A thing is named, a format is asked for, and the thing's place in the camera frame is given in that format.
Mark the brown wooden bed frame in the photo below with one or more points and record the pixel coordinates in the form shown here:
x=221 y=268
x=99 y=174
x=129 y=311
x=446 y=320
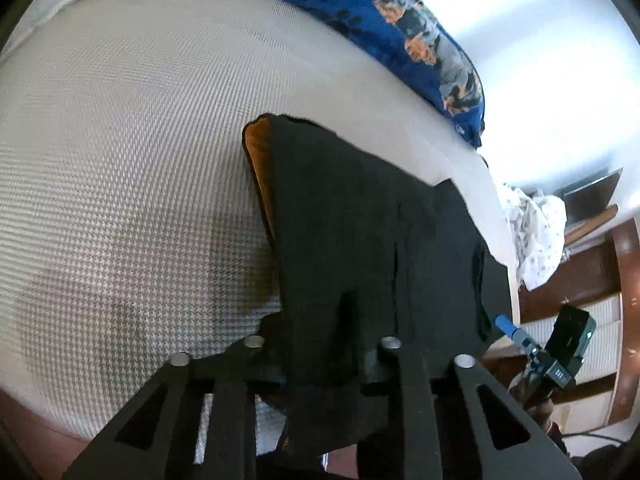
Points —
x=35 y=435

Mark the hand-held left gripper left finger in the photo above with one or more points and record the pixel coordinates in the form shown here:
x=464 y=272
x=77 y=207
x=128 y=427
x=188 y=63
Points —
x=227 y=400

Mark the blue dog-print pillow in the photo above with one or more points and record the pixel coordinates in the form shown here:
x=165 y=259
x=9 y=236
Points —
x=360 y=10

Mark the white dotted bed sheet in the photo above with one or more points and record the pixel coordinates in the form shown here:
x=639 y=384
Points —
x=535 y=235

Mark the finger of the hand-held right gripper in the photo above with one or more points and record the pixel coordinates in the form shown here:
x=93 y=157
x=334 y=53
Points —
x=517 y=334

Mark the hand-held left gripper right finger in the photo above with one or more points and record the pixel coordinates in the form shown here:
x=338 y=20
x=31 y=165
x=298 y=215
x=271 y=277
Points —
x=415 y=400

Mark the dark flat panel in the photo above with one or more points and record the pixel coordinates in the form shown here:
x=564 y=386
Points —
x=592 y=192

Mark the black pants with orange lining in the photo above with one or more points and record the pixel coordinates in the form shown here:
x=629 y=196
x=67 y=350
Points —
x=360 y=240

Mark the brown cabinet with white drawers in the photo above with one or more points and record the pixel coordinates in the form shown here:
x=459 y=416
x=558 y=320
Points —
x=595 y=270

